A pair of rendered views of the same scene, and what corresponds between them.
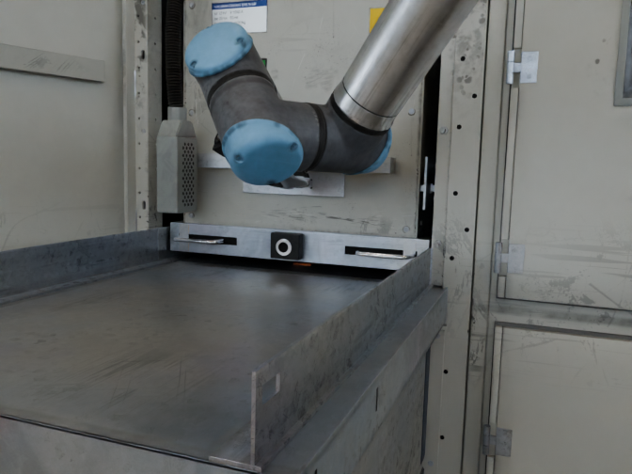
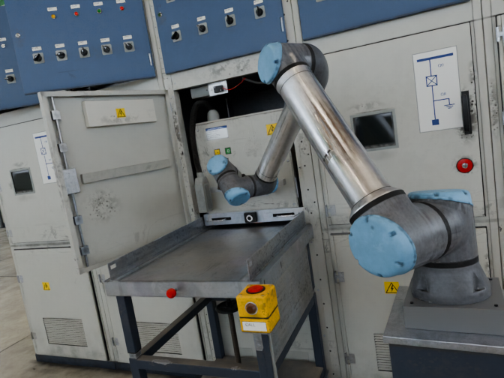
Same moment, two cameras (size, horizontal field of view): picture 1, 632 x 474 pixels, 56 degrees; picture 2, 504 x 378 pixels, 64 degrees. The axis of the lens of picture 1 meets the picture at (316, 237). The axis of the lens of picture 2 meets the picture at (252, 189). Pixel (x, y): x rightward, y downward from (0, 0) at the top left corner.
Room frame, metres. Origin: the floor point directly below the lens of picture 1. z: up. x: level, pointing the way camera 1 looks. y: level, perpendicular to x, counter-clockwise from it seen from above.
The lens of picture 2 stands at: (-0.82, -0.07, 1.28)
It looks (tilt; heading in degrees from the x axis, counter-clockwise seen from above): 7 degrees down; 3
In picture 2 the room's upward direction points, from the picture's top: 9 degrees counter-clockwise
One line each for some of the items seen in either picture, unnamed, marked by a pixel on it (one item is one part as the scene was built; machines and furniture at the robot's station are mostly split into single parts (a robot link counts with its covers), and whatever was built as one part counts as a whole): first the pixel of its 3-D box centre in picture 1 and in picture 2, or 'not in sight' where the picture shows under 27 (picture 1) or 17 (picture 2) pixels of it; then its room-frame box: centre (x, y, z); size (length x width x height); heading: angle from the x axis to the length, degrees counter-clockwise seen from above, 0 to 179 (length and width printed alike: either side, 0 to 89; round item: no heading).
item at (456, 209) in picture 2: not in sight; (439, 222); (0.22, -0.49, 0.99); 0.17 x 0.15 x 0.18; 124
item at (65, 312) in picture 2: not in sight; (107, 181); (2.18, 1.16, 1.12); 1.35 x 0.70 x 2.25; 160
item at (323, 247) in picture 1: (293, 244); (253, 215); (1.16, 0.04, 0.89); 0.54 x 0.05 x 0.06; 70
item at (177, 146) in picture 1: (178, 166); (204, 194); (1.16, 0.27, 1.04); 0.08 x 0.05 x 0.17; 160
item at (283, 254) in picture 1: (286, 245); (250, 217); (1.13, 0.06, 0.90); 0.06 x 0.03 x 0.05; 70
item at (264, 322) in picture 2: not in sight; (258, 307); (0.16, 0.01, 0.85); 0.08 x 0.08 x 0.10; 70
